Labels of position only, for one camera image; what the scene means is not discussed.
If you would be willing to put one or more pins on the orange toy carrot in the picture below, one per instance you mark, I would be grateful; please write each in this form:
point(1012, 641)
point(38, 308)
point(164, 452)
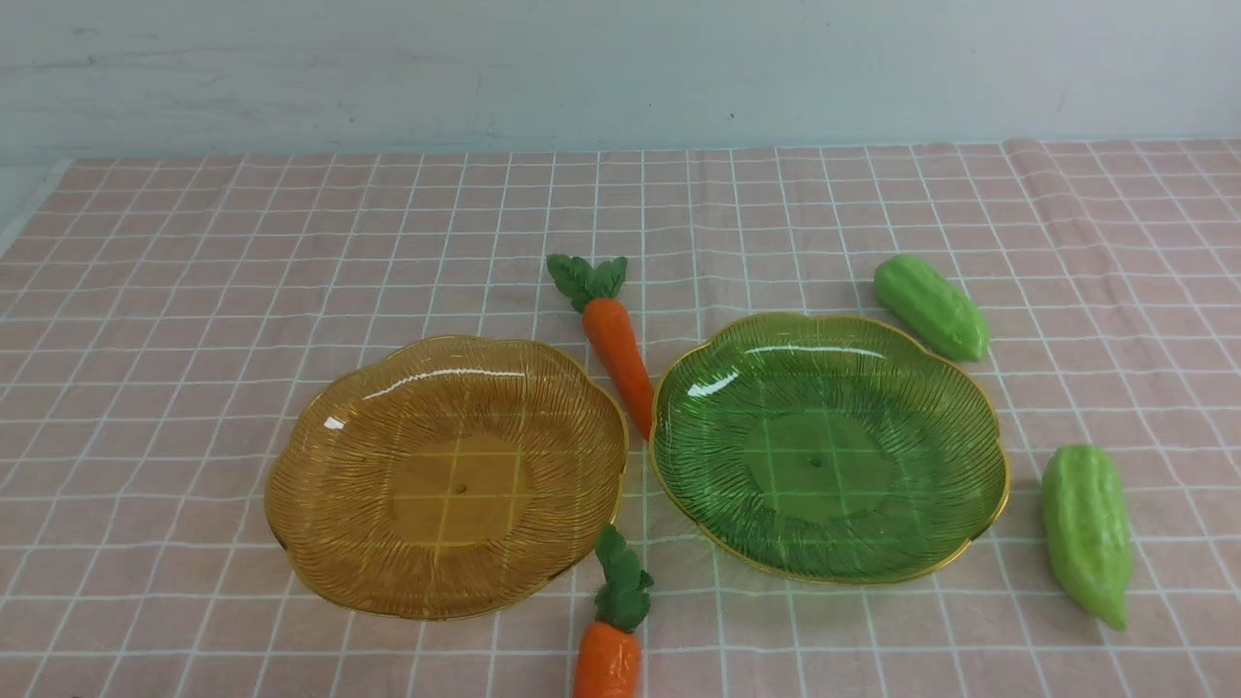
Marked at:
point(593, 291)
point(610, 656)

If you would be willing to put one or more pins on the green bitter gourd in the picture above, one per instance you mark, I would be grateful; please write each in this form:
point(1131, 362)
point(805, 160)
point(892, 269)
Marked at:
point(933, 308)
point(1087, 526)

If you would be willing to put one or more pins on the amber ribbed glass plate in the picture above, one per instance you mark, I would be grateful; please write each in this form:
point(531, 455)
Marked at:
point(452, 479)

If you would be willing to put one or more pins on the green ribbed glass plate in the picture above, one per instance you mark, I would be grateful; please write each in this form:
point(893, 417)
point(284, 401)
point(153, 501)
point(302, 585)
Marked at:
point(831, 449)

